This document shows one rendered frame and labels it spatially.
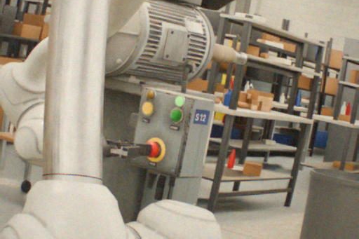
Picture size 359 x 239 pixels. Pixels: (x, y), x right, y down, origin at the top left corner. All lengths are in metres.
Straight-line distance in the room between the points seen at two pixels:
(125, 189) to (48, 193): 1.13
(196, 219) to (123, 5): 0.45
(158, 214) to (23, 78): 0.59
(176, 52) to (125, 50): 0.17
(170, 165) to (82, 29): 0.81
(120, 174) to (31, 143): 0.71
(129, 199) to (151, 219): 1.03
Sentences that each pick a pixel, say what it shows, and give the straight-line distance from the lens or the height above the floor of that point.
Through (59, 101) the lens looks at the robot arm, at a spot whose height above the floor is 1.11.
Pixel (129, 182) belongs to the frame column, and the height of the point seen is 0.84.
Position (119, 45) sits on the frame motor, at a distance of 2.12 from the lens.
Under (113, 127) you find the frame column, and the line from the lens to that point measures 2.31.
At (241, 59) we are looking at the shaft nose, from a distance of 2.72.
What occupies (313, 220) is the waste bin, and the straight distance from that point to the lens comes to 4.67.
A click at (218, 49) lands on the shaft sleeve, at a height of 1.26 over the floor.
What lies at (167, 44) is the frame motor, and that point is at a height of 1.24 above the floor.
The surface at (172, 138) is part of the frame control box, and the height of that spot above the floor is 1.01.
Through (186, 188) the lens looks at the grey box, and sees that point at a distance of 2.28.
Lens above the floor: 1.20
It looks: 3 degrees down
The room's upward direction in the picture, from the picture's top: 11 degrees clockwise
